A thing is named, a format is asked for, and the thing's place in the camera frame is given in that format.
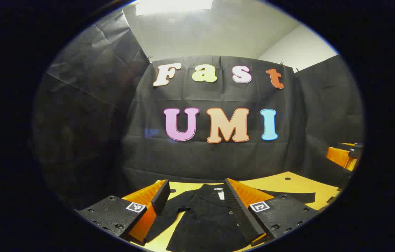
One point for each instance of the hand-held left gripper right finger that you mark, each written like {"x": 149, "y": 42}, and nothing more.
{"x": 241, "y": 213}

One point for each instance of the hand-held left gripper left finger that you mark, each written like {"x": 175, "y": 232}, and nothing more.
{"x": 161, "y": 197}

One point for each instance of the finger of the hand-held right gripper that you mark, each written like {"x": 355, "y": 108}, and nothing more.
{"x": 355, "y": 145}
{"x": 339, "y": 157}

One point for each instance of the black buttoned shirt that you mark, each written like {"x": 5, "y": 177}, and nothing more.
{"x": 204, "y": 220}

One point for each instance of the black backdrop cloth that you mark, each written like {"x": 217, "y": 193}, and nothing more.
{"x": 218, "y": 157}

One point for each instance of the ceiling light panel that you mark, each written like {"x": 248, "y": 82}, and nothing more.
{"x": 173, "y": 5}

